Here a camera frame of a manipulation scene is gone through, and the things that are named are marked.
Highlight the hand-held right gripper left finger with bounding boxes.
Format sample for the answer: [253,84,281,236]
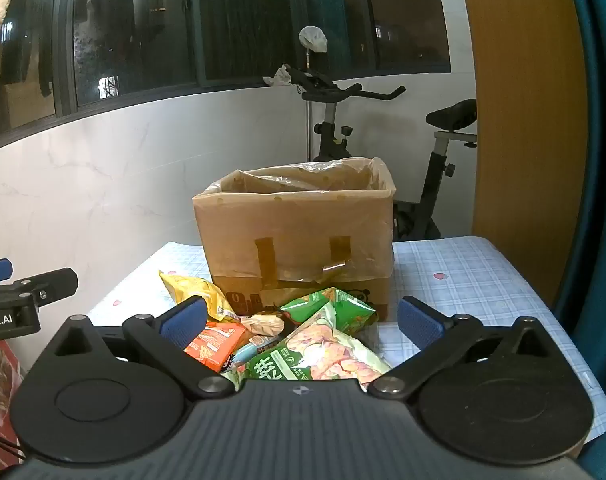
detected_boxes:
[57,296,234,402]

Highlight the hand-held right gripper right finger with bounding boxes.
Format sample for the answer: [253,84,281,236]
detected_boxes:
[370,296,551,401]

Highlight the yellow chip bag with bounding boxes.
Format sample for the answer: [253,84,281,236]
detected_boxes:
[158,270,239,323]

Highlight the orange snack packet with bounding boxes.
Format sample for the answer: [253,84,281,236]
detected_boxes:
[184,321,248,373]

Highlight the brown cardboard box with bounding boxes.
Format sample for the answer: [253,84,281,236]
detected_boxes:
[192,156,398,323]

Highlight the blue white small packet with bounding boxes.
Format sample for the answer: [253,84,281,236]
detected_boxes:
[230,335,276,366]

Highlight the beige small pastry packet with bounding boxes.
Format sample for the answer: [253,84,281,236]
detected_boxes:
[240,310,286,336]

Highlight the colourful clear snack bag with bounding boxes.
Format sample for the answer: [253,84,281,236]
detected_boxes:
[220,302,394,393]

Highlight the small green snack bag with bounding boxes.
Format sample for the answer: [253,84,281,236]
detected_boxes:
[280,287,379,336]

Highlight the red patterned bag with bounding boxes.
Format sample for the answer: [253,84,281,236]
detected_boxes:
[0,342,34,461]

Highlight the checked tablecloth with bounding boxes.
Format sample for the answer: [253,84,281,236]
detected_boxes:
[88,235,606,446]

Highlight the black exercise bike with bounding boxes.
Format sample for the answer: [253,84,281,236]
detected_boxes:
[285,65,478,241]

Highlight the thin metal pole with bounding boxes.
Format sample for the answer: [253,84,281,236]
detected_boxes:
[307,50,315,162]

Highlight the white crumpled cloth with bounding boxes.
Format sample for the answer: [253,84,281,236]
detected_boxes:
[263,64,296,87]

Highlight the dark framed window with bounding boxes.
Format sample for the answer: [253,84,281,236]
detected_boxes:
[0,0,451,147]

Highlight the white plastic bag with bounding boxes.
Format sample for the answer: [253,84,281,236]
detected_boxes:
[299,25,329,55]

